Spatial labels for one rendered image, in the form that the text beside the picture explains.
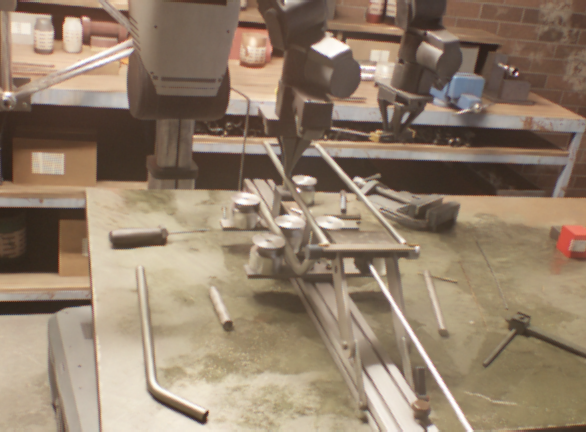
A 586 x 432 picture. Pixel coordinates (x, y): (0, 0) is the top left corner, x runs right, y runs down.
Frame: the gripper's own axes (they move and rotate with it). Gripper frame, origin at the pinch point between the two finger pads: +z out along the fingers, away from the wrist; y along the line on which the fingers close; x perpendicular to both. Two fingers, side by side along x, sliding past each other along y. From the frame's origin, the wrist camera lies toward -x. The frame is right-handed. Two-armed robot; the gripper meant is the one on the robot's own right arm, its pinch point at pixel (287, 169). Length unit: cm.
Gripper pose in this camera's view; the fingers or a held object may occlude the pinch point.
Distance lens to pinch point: 115.3
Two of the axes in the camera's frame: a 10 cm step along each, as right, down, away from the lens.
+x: -2.4, -4.4, 8.6
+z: -1.4, 9.0, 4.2
